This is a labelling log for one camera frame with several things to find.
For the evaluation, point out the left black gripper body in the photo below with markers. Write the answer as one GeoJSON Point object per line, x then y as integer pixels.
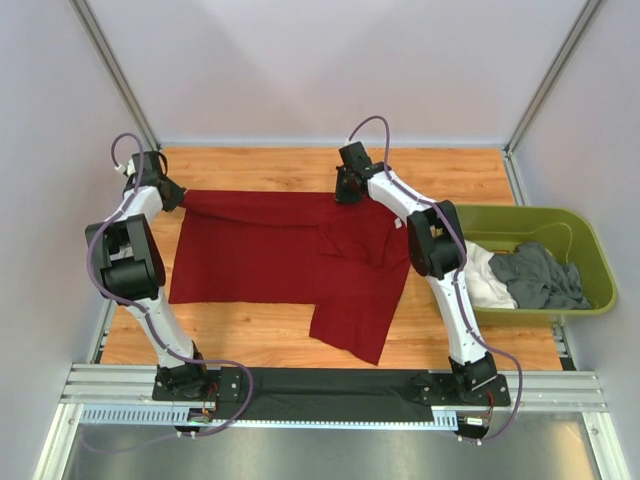
{"type": "Point", "coordinates": [175, 194]}

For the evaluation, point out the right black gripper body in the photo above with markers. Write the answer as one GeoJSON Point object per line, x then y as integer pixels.
{"type": "Point", "coordinates": [344, 192]}

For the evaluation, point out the red t-shirt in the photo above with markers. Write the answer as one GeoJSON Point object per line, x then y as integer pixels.
{"type": "Point", "coordinates": [350, 262]}

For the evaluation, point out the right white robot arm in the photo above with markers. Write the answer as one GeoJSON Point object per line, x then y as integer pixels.
{"type": "Point", "coordinates": [437, 252]}

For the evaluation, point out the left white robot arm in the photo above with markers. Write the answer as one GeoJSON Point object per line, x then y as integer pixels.
{"type": "Point", "coordinates": [128, 267]}

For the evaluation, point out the green plastic bin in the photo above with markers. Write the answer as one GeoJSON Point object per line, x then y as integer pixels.
{"type": "Point", "coordinates": [567, 236]}

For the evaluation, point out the white t-shirt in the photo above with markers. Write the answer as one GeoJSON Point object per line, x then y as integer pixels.
{"type": "Point", "coordinates": [485, 290]}

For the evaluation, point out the grey t-shirt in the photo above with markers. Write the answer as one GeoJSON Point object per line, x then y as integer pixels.
{"type": "Point", "coordinates": [536, 280]}

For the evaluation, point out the black cloth strip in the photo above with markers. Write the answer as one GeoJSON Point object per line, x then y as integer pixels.
{"type": "Point", "coordinates": [331, 394]}

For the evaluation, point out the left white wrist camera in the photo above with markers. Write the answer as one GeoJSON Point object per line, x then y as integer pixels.
{"type": "Point", "coordinates": [127, 169]}

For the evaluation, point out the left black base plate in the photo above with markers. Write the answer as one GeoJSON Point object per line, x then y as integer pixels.
{"type": "Point", "coordinates": [193, 383]}

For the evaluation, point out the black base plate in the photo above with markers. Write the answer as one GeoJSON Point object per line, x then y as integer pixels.
{"type": "Point", "coordinates": [448, 389]}
{"type": "Point", "coordinates": [193, 383]}

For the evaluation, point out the left aluminium frame post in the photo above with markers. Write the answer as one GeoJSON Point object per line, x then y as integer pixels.
{"type": "Point", "coordinates": [105, 52]}

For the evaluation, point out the aluminium frame post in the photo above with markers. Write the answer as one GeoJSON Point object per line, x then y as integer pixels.
{"type": "Point", "coordinates": [569, 45]}
{"type": "Point", "coordinates": [105, 52]}

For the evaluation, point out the aluminium mounting rail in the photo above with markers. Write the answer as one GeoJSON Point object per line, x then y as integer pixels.
{"type": "Point", "coordinates": [543, 391]}

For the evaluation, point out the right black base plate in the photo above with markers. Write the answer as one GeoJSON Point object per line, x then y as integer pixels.
{"type": "Point", "coordinates": [448, 389]}

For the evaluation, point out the slotted cable duct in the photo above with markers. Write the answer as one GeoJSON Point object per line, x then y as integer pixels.
{"type": "Point", "coordinates": [186, 417]}

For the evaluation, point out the right aluminium frame post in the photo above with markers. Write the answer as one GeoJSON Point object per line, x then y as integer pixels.
{"type": "Point", "coordinates": [569, 45]}

